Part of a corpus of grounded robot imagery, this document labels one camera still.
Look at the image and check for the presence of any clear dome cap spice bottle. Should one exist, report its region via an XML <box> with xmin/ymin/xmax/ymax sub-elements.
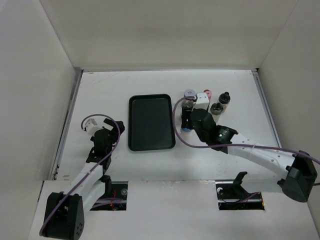
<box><xmin>181</xmin><ymin>99</ymin><xmax>194</xmax><ymax>109</ymax></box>

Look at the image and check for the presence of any blue label silver cap bottle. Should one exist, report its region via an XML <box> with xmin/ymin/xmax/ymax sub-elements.
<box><xmin>180</xmin><ymin>128</ymin><xmax>192</xmax><ymax>133</ymax></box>

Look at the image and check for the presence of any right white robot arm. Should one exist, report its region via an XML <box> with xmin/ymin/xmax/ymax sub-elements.
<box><xmin>181</xmin><ymin>107</ymin><xmax>319</xmax><ymax>203</ymax></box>

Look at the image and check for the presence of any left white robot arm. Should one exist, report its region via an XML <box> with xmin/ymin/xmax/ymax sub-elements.
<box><xmin>39</xmin><ymin>114</ymin><xmax>125</xmax><ymax>240</ymax></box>

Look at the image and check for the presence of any black knob cap bottle front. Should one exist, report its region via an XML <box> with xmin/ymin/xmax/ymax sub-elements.
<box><xmin>210</xmin><ymin>102</ymin><xmax>224</xmax><ymax>123</ymax></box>

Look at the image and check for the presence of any black knob cap bottle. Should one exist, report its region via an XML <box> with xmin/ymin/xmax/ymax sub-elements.
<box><xmin>210</xmin><ymin>102</ymin><xmax>224</xmax><ymax>123</ymax></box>
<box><xmin>218</xmin><ymin>91</ymin><xmax>231</xmax><ymax>113</ymax></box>

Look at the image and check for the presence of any black rectangular plastic tray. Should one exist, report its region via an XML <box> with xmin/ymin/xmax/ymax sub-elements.
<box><xmin>128</xmin><ymin>93</ymin><xmax>176</xmax><ymax>152</ymax></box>

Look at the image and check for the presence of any pink cap spice bottle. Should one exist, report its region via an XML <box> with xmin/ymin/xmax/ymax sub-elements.
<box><xmin>203</xmin><ymin>89</ymin><xmax>212</xmax><ymax>101</ymax></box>

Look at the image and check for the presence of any black knob cap bottle rear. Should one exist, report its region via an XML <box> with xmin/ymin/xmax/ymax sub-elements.
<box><xmin>218</xmin><ymin>91</ymin><xmax>231</xmax><ymax>113</ymax></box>

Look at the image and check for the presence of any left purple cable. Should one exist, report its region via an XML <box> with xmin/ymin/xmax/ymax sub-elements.
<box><xmin>39</xmin><ymin>113</ymin><xmax>122</xmax><ymax>237</ymax></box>

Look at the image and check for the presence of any purple cable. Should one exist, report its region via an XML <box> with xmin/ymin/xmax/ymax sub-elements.
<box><xmin>39</xmin><ymin>113</ymin><xmax>122</xmax><ymax>237</ymax></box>
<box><xmin>172</xmin><ymin>97</ymin><xmax>320</xmax><ymax>165</ymax></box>

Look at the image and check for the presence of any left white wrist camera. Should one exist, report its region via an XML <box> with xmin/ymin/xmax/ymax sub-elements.
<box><xmin>84</xmin><ymin>118</ymin><xmax>101</xmax><ymax>136</ymax></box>

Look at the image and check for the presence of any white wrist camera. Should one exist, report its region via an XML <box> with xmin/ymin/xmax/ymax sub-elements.
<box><xmin>84</xmin><ymin>118</ymin><xmax>101</xmax><ymax>136</ymax></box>
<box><xmin>193</xmin><ymin>92</ymin><xmax>210</xmax><ymax>111</ymax></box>

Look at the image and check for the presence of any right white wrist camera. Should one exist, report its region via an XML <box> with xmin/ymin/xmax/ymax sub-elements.
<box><xmin>193</xmin><ymin>92</ymin><xmax>210</xmax><ymax>111</ymax></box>

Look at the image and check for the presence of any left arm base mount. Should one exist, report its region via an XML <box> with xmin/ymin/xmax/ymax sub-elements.
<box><xmin>91</xmin><ymin>181</ymin><xmax>128</xmax><ymax>211</ymax></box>

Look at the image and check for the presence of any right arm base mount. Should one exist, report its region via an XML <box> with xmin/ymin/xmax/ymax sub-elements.
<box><xmin>215</xmin><ymin>171</ymin><xmax>265</xmax><ymax>211</ymax></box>

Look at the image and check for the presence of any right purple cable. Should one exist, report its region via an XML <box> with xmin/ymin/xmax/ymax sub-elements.
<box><xmin>172</xmin><ymin>97</ymin><xmax>320</xmax><ymax>165</ymax></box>

